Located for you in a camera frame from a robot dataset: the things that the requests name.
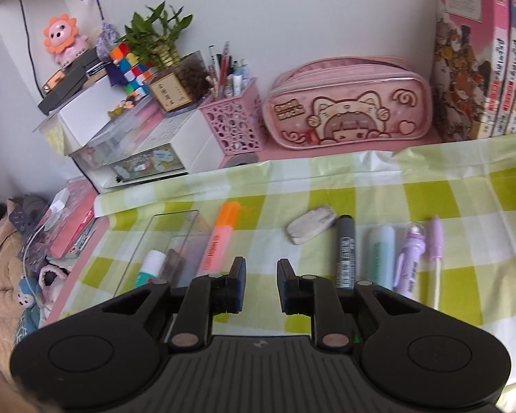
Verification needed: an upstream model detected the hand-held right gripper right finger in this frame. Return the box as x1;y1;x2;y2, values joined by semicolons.
276;258;418;351

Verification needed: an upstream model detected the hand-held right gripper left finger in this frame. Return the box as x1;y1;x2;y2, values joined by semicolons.
99;256;247;350

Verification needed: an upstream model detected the orange pink highlighter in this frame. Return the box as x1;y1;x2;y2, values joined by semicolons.
198;201;241;278

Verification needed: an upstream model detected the grey white eraser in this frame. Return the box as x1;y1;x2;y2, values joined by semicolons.
286;206;337;246

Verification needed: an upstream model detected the black marker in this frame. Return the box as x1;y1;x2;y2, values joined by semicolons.
335;214;357;293

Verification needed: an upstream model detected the clear plastic box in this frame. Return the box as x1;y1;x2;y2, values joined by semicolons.
111;209;213;299

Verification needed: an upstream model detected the white green glue stick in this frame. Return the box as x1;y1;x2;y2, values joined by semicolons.
131;250;166;289

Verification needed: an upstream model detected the green marker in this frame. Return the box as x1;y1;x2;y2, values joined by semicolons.
367;225;397;291

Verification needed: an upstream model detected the purple dome-top pen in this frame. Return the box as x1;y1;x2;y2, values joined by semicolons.
393;221;427;299

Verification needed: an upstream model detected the slim purple gel pen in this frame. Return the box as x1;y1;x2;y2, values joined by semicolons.
426;216;444;310

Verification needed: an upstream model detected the white drawer organizer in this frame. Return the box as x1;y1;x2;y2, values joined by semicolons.
71;107;224;194

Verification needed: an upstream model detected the pink perforated pen holder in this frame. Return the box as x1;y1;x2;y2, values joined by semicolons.
198;78;265;156

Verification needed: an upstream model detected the stack of pink books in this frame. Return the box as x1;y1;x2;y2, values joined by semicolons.
47;189;97;260

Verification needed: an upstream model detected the clear lidded storage box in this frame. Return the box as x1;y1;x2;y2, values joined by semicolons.
86;99;177;156

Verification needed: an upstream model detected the white fluffy thing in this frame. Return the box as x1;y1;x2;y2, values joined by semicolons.
39;264;72;306

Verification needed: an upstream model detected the pink cartoon pencil case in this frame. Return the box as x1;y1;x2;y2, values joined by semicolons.
262;56;433;152

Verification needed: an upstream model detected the clear acrylic tray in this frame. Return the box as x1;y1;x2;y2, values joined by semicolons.
9;178;97;263

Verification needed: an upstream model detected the small clear storage box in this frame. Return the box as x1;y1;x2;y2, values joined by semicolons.
69;144;112;169

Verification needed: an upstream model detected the white charger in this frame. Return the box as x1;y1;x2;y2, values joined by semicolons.
52;187;72;213

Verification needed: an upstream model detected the green checked tablecloth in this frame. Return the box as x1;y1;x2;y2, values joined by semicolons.
39;131;516;413

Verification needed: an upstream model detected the bunch of pens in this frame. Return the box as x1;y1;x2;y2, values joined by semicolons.
206;42;251;99

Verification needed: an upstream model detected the small figurine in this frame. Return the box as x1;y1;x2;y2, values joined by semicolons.
108;97;139;119

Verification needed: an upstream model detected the bamboo plant in glass pot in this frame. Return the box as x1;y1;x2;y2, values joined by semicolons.
118;2;211;115

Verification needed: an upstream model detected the white box with yellow pattern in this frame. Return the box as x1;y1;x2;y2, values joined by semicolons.
34;82;125;156

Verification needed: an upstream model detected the dark grey cloth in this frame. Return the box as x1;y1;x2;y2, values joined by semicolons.
9;195;48;229

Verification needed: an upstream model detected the colourful puzzle cube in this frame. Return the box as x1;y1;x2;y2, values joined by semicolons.
109;43;153;95

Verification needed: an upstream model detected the dark grey box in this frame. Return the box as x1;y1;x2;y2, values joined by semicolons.
38;49;112;115

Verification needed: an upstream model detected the small brown box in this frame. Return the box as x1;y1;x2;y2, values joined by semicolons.
42;70;66;93

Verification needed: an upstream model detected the purple sachet charm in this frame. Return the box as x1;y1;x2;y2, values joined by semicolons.
95;21;119;50

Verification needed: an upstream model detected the pink book slipcase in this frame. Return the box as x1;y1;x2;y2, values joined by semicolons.
430;0;510;142

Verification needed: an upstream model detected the pink orange lion toy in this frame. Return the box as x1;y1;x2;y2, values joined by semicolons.
43;15;90;67

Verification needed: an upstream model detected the white charger cable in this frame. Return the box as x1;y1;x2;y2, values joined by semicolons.
21;219;57;276

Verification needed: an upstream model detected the black cable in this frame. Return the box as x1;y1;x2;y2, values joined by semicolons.
16;0;46;99

